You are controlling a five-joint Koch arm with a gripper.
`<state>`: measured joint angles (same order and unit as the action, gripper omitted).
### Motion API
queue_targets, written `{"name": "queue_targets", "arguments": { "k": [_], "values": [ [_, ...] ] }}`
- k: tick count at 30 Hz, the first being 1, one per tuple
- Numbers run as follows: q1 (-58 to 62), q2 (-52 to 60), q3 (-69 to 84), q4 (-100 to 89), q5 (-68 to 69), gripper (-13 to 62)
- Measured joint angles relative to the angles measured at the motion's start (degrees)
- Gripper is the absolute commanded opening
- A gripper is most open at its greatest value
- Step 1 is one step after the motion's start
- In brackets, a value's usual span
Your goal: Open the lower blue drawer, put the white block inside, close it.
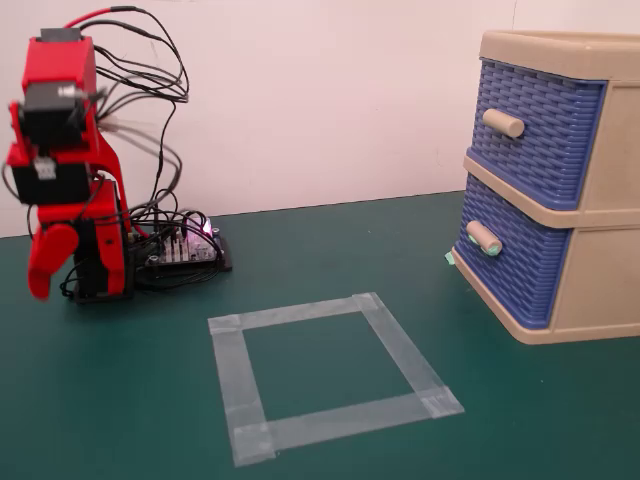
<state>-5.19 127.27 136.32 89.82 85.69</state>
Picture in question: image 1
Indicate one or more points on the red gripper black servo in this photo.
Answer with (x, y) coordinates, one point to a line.
(50, 182)

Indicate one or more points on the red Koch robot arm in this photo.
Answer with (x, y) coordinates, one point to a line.
(107, 165)

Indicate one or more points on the beige plastic drawer cabinet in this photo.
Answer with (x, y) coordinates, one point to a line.
(615, 150)

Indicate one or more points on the controller board on black plate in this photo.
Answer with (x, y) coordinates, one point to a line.
(190, 250)

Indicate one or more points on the translucent tape strip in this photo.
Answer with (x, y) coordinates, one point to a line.
(405, 350)
(300, 312)
(242, 380)
(350, 417)

